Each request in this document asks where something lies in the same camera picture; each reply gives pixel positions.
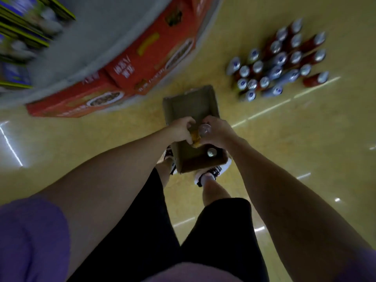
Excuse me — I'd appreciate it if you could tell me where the person's left hand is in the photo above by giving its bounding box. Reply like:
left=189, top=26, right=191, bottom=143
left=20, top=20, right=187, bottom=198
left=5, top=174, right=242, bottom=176
left=167, top=116, right=197, bottom=146

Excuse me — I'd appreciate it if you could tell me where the person's right hand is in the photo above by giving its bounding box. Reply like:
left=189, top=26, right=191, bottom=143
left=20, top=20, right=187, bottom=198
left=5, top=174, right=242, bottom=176
left=197, top=115, right=240, bottom=150

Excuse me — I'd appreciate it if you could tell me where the gold can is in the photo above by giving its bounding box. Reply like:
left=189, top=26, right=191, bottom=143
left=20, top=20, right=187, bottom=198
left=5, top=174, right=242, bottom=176
left=189, top=123, right=213, bottom=149

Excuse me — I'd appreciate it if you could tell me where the brown cardboard box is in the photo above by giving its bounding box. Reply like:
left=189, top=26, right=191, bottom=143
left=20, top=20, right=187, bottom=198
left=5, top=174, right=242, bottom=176
left=162, top=85, right=230, bottom=174

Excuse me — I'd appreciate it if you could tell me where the cluster of cans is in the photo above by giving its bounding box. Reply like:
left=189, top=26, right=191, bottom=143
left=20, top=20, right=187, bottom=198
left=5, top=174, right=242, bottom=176
left=225, top=17, right=329, bottom=103

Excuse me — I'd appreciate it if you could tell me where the round wooden shelf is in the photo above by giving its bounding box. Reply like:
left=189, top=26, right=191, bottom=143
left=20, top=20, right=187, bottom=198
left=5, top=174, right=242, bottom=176
left=0, top=0, right=224, bottom=118

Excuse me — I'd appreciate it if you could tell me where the person's right forearm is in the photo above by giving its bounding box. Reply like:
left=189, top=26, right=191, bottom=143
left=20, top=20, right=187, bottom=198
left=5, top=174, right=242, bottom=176
left=229, top=137, right=376, bottom=282

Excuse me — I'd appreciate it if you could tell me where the person's left forearm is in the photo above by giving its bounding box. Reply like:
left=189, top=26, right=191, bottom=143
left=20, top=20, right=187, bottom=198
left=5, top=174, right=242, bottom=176
left=38, top=129, right=177, bottom=279

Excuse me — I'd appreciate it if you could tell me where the person's left white shoe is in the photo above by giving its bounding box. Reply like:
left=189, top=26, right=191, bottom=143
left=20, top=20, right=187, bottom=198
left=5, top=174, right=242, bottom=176
left=163, top=146, right=178, bottom=176

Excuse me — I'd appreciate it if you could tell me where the person's white shoe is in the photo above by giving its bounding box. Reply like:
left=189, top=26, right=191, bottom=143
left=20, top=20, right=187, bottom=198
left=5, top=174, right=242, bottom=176
left=193, top=157, right=233, bottom=188
left=163, top=146, right=178, bottom=176

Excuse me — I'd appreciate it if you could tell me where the person's right white shoe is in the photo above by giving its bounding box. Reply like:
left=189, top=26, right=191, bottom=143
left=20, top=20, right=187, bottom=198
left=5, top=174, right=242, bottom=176
left=193, top=157, right=233, bottom=188

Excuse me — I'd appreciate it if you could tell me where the person's left leg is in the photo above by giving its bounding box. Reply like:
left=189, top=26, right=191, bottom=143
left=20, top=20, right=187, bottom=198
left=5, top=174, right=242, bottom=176
left=155, top=161, right=174, bottom=188

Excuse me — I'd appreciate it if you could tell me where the person's leg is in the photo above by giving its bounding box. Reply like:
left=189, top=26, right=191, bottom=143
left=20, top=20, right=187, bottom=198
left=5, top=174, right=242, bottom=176
left=202, top=173, right=233, bottom=206
left=155, top=161, right=174, bottom=188

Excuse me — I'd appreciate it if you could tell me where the person's right leg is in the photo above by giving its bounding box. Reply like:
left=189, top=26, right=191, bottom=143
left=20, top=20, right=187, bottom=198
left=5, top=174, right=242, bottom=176
left=202, top=173, right=233, bottom=206

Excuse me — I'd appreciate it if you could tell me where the red porridge print carton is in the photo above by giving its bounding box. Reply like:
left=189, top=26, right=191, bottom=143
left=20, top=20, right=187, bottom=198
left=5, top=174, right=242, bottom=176
left=193, top=0, right=219, bottom=33
left=104, top=0, right=217, bottom=97
left=25, top=69, right=130, bottom=118

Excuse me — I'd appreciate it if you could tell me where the purple shirt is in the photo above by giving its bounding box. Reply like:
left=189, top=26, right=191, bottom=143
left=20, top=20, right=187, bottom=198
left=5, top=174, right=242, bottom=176
left=0, top=195, right=376, bottom=282

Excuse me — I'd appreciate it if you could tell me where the row of yellow orange cartons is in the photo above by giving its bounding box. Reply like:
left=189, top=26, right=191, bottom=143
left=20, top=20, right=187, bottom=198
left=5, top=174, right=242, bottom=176
left=0, top=0, right=76, bottom=90

